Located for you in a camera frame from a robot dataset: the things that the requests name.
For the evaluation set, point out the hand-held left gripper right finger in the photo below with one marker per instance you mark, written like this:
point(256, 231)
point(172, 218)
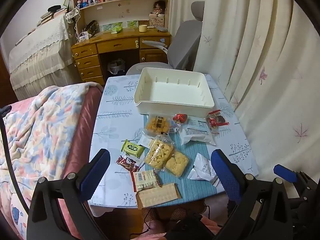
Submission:
point(225, 173)

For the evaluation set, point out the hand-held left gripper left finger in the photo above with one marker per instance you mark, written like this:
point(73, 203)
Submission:
point(96, 175)

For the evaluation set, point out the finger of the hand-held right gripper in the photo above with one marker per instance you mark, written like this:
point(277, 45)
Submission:
point(285, 173)

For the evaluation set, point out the dark red snack packet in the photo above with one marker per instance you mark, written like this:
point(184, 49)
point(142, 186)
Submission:
point(126, 163)

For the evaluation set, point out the green snack packet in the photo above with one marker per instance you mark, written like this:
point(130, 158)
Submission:
point(132, 148)

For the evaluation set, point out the large white snack packet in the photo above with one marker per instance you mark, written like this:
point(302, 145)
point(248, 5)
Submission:
point(197, 133)

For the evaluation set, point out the red label snack packet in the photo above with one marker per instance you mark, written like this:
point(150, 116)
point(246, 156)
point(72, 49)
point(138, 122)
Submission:
point(145, 180)

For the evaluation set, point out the clear yellow puffs packet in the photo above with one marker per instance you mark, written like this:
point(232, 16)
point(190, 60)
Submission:
point(158, 153)
point(176, 164)

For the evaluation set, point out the red date candy packet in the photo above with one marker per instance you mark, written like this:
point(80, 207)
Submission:
point(216, 121)

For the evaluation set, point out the small white sachet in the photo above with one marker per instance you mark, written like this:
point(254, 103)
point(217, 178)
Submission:
point(144, 141)

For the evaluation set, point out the blue white snack packet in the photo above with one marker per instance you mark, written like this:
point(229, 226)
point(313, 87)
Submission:
point(178, 130)

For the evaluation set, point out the brown wafer packet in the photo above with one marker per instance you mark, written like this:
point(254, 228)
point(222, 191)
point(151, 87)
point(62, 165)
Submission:
point(157, 195)

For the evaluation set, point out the red walnut date packet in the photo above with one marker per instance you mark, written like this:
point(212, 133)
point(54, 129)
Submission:
point(180, 118)

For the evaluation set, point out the orange puff snack packet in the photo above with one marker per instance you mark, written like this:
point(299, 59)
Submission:
point(156, 126)

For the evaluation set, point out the white plastic storage bin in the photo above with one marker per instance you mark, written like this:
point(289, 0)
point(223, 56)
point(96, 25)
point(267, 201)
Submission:
point(175, 92)

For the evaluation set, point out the striped teal placemat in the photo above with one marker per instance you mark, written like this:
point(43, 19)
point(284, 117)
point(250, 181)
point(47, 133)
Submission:
point(192, 192)

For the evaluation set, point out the pink sofa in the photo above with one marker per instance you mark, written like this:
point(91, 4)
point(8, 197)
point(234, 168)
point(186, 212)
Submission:
point(80, 140)

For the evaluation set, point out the leaf print tablecloth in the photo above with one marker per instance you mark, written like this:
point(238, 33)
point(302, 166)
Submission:
point(112, 120)

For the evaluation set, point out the floral fleece blanket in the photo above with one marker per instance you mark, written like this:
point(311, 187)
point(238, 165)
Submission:
point(37, 130)

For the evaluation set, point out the trash bin with bag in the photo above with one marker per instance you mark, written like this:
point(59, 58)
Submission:
point(116, 67)

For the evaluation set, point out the dark blue cloth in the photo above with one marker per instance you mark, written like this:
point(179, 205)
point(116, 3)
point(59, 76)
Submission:
point(5, 110)

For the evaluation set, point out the cream leaf print curtain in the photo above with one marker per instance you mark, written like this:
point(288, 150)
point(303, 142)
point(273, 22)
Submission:
point(262, 55)

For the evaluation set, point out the wooden desk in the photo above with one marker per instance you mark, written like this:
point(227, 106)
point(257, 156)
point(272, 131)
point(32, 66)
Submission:
point(117, 45)

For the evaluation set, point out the grey office chair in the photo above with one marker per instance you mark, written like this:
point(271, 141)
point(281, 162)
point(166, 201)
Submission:
point(185, 45)

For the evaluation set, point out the white charger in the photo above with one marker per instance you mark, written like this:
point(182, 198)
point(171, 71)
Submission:
point(83, 36)

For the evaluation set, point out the dark floral bag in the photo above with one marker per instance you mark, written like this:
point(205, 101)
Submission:
point(91, 28)

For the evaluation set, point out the green picture card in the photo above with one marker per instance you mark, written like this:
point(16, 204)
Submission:
point(118, 26)
point(132, 23)
point(106, 27)

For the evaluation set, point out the cream cup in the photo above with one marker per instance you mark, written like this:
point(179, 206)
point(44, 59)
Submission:
point(143, 28)

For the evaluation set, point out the grey dish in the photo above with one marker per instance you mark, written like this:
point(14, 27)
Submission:
point(163, 30)

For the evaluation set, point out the patterned cardboard box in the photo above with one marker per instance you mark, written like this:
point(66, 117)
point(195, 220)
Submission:
point(157, 22)

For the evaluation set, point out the stack of books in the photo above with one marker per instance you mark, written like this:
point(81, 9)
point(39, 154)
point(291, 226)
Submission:
point(50, 16)

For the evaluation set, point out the wooden bookshelf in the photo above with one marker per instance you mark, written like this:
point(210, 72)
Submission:
point(125, 10)

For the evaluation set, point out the black cap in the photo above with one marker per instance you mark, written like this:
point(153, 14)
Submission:
point(53, 8)

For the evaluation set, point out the brown haired doll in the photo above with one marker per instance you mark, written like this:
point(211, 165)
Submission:
point(158, 7)

